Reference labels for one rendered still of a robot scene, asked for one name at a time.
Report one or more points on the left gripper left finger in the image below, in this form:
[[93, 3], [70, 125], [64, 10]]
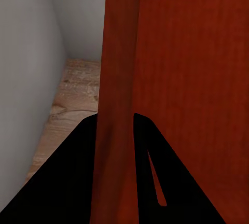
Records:
[[60, 192]]

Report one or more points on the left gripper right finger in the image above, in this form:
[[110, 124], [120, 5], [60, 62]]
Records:
[[186, 202]]

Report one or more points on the storage box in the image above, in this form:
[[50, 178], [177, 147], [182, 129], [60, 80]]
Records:
[[185, 65]]

